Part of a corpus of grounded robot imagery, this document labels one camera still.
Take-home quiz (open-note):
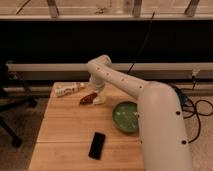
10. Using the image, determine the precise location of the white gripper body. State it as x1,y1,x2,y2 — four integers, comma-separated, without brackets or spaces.
89,80,106,105

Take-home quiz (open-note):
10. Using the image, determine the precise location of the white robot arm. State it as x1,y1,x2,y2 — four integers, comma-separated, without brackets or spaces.
87,55,194,171

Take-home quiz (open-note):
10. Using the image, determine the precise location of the white sponge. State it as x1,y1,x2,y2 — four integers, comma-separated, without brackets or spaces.
54,82,85,97

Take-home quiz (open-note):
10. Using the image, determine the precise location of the green bowl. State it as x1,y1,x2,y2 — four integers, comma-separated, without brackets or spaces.
112,101,139,133

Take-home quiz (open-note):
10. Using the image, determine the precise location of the white baseboard heater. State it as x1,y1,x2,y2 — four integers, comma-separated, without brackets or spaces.
5,61,213,82

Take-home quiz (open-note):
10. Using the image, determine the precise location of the black rectangular phone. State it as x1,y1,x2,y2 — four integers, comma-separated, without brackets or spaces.
88,132,106,160

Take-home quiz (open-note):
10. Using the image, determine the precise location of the black office chair base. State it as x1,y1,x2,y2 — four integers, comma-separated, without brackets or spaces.
0,63,37,148

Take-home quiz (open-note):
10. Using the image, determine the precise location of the black hanging cable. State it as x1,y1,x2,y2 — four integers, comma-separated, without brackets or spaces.
126,10,156,75

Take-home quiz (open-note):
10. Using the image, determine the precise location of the black cable on floor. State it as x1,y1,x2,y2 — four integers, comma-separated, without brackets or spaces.
169,75,213,144

